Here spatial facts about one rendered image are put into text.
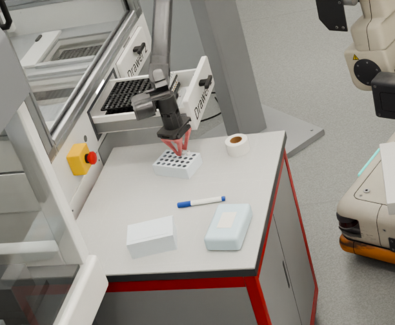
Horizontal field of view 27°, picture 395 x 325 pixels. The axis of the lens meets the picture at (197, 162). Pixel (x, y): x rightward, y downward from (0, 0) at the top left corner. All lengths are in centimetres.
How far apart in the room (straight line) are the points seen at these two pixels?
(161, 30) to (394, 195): 83
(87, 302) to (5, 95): 55
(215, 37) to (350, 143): 79
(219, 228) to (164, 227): 15
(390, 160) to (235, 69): 156
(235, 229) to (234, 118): 176
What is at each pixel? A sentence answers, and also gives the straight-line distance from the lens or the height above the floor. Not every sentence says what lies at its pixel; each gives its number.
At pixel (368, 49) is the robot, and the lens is 275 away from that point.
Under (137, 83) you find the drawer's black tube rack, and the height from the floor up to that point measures 90.
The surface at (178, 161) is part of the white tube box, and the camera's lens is 244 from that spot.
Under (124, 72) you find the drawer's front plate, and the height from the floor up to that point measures 89.
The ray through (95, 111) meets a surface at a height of 88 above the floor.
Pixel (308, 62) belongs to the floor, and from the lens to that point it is 451.
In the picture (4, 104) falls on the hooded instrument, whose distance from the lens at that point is 167.
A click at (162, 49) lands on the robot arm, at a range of 239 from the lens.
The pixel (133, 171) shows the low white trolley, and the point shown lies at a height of 76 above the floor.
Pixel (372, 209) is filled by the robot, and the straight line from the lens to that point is 291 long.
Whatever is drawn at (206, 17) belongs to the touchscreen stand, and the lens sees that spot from 357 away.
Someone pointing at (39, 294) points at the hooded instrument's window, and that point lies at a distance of 177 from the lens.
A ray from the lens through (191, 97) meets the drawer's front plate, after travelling 249.
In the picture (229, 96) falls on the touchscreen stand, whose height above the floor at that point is 30.
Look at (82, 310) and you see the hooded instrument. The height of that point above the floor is 87.
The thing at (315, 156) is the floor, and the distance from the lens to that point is 372.
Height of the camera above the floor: 207
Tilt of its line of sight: 32 degrees down
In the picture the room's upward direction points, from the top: 17 degrees counter-clockwise
